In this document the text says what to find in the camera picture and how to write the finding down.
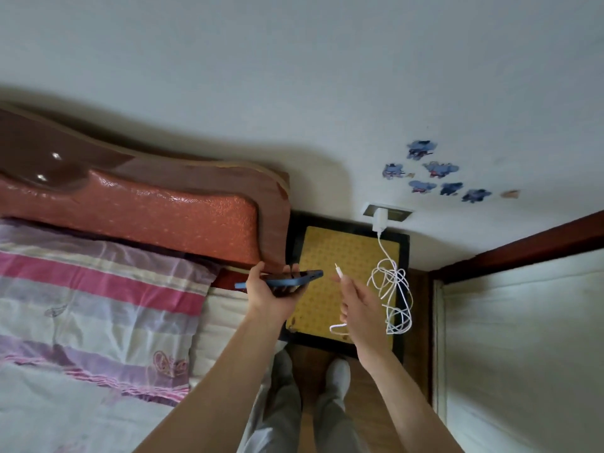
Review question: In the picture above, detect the person's left hand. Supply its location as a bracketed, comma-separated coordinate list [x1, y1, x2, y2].
[245, 261, 310, 326]

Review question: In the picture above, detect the person's right hand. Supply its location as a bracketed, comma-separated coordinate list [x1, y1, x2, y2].
[330, 273, 395, 369]

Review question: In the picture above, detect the dark blue smartphone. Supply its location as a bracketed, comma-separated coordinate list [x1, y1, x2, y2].
[234, 270, 325, 292]

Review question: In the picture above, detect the white charger with cable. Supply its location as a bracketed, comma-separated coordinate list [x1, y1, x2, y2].
[328, 230, 414, 337]

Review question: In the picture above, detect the person's right forearm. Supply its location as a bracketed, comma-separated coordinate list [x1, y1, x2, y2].
[363, 351, 466, 453]

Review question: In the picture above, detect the person's left forearm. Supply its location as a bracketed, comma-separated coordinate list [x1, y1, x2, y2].
[134, 315, 289, 453]

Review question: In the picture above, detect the person's right grey shoe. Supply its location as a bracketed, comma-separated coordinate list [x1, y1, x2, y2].
[318, 358, 352, 401]

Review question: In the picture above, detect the person's grey shoe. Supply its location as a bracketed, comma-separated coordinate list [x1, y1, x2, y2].
[318, 358, 352, 401]
[271, 349, 296, 397]

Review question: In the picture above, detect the black yellow-topped bedside table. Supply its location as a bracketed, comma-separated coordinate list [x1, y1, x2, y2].
[278, 213, 410, 364]

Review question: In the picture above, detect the person's left grey shoe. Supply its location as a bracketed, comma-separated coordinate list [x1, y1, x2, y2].
[271, 349, 296, 397]

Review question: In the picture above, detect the person's right leg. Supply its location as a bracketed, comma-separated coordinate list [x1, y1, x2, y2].
[313, 396, 369, 453]

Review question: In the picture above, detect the person's leg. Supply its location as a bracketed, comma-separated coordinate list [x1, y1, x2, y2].
[313, 396, 369, 453]
[238, 381, 303, 453]

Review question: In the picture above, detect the person's left leg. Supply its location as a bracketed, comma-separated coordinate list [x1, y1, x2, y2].
[238, 381, 303, 453]

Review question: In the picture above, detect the red headboard cushion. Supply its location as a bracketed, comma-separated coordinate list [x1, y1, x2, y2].
[0, 168, 262, 266]

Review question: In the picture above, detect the brown wooden headboard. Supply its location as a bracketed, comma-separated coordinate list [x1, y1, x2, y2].
[0, 102, 291, 274]

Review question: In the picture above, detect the wardrobe with white panels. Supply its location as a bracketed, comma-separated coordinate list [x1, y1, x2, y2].
[428, 210, 604, 453]

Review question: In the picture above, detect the pink striped pillow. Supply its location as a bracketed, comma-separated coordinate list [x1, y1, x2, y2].
[0, 219, 223, 406]

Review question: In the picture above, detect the white floral bed sheet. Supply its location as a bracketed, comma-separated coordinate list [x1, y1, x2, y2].
[0, 277, 289, 453]

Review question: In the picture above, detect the white-framed wall socket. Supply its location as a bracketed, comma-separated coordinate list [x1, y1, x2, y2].
[362, 204, 413, 221]

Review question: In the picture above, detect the cluster of blue wall stickers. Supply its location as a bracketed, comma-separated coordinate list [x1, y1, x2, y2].
[381, 140, 493, 204]

